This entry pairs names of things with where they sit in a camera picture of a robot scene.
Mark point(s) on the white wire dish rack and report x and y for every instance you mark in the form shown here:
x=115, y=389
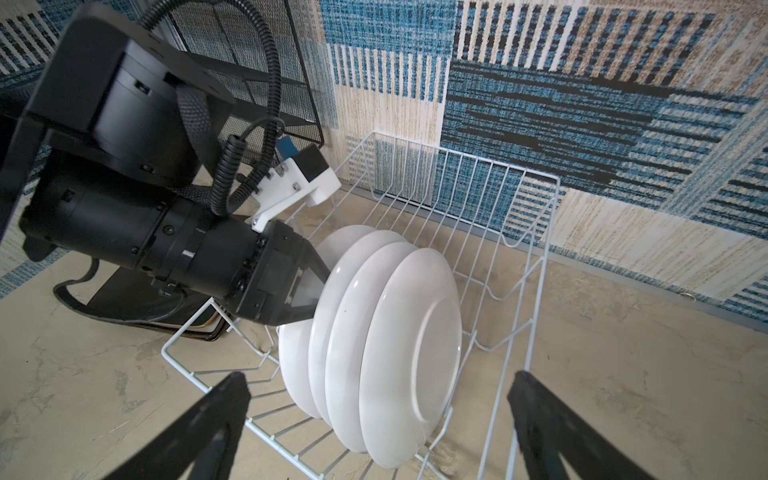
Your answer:
x=492, y=222

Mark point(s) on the white round printed plate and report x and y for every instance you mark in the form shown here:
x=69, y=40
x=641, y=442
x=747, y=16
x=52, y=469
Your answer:
x=294, y=337

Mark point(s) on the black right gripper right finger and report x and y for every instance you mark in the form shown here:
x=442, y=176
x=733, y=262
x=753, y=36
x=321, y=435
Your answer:
x=551, y=435

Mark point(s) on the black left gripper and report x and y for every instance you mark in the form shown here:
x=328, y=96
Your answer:
x=270, y=293

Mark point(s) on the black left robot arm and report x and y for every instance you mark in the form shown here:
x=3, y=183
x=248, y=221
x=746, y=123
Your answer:
x=138, y=176

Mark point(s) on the black mesh shelf rack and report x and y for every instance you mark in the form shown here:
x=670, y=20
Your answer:
x=219, y=38

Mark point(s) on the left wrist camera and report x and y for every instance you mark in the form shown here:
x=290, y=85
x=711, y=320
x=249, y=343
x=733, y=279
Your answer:
x=306, y=177

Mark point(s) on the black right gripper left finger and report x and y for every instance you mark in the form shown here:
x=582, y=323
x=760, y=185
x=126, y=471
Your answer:
x=202, y=442

